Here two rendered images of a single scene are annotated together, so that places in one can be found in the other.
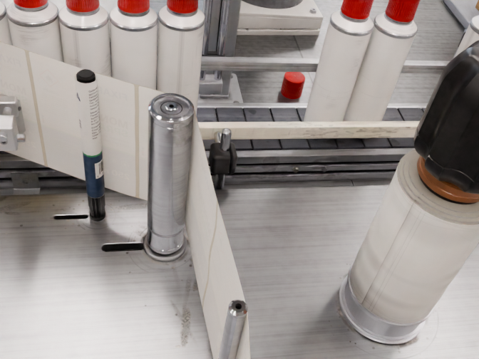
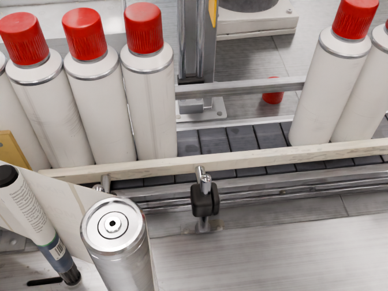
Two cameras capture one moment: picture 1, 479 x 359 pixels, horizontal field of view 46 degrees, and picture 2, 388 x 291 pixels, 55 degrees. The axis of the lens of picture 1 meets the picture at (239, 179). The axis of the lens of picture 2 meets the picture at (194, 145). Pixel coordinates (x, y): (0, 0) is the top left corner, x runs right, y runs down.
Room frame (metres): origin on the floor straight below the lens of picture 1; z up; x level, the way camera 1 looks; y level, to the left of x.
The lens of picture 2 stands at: (0.27, 0.01, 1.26)
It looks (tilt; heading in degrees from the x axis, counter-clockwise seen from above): 51 degrees down; 8
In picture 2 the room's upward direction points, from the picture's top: 1 degrees clockwise
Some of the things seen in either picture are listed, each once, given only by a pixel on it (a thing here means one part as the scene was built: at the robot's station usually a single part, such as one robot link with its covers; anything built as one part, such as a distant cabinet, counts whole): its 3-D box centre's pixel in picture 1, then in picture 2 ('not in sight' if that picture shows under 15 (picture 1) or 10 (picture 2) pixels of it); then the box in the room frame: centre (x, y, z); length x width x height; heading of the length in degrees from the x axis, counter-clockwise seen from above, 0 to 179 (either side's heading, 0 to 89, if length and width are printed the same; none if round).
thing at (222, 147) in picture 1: (222, 167); (205, 206); (0.48, 0.02, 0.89); 0.03 x 0.03 x 0.12; 16
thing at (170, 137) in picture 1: (167, 184); (131, 280); (0.36, 0.07, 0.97); 0.05 x 0.05 x 0.19
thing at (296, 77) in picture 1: (293, 84); (273, 89); (0.74, -0.06, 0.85); 0.03 x 0.03 x 0.03
